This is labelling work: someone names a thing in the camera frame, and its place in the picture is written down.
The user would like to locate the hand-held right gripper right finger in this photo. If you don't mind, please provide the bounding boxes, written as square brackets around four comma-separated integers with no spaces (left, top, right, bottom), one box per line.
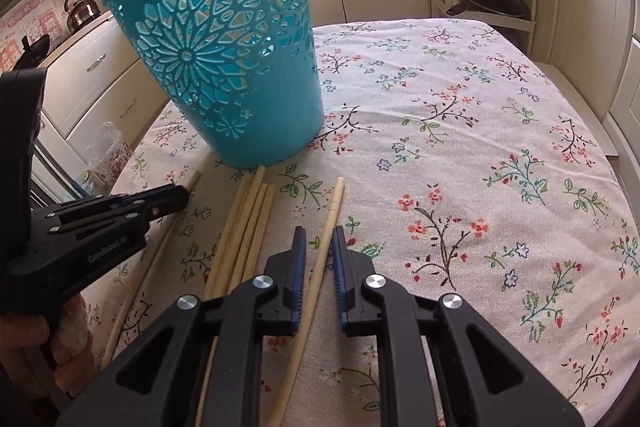
[332,226,586,427]

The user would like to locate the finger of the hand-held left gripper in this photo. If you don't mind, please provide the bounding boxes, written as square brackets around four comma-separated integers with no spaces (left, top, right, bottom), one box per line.
[31,193,191,242]
[122,185,190,202]

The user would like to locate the cream drawer cabinet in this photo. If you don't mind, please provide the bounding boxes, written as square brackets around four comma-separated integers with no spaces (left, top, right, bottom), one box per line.
[37,12,166,142]

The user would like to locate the blue perforated plastic basket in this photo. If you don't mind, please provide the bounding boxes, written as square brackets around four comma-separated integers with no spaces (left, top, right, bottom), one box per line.
[101,0,326,170]

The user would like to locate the person's left hand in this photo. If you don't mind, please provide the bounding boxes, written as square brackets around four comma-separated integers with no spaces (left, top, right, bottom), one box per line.
[0,294,96,400]

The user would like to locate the clear plastic bag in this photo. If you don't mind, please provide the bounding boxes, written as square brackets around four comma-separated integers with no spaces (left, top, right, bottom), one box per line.
[82,122,133,195]

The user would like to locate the cream tall cabinet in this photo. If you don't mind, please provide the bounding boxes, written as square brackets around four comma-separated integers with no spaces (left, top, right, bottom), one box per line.
[537,0,640,158]

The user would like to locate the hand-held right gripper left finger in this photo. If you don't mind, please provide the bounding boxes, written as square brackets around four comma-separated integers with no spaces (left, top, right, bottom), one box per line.
[55,227,307,427]

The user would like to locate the metal kettle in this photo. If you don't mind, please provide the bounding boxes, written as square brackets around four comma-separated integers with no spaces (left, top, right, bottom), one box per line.
[64,0,102,35]

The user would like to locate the wooden chopstick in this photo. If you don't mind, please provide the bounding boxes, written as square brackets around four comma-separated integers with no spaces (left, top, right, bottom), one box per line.
[204,178,249,300]
[194,186,277,427]
[101,171,202,370]
[212,166,266,300]
[266,177,346,427]
[222,183,266,298]

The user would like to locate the floral tablecloth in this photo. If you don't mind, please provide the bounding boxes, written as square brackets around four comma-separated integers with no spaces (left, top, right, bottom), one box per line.
[82,19,640,427]

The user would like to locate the black wok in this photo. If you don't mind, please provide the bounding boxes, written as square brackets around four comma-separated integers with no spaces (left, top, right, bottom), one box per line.
[15,34,51,70]

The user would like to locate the pink wall stickers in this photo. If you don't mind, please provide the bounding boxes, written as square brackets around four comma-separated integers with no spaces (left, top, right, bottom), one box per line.
[0,0,83,72]

